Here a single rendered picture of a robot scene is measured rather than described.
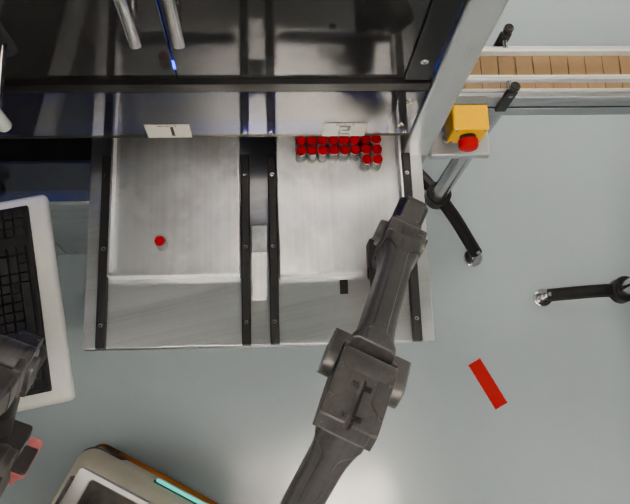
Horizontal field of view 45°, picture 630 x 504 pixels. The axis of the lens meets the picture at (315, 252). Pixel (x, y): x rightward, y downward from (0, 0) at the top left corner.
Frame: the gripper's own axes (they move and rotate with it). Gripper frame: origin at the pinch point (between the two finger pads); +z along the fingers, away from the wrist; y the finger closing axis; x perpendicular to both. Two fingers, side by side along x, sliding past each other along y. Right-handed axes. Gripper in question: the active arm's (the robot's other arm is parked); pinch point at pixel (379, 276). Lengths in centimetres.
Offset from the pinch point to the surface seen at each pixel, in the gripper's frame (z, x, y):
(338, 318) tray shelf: 3.2, 8.3, -7.9
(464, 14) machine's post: -53, -6, 25
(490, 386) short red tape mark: 91, -48, -12
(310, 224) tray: 2.2, 13.5, 11.8
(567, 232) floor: 89, -78, 38
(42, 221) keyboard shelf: 10, 70, 16
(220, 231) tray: 2.4, 32.1, 10.5
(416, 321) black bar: 1.1, -7.1, -9.1
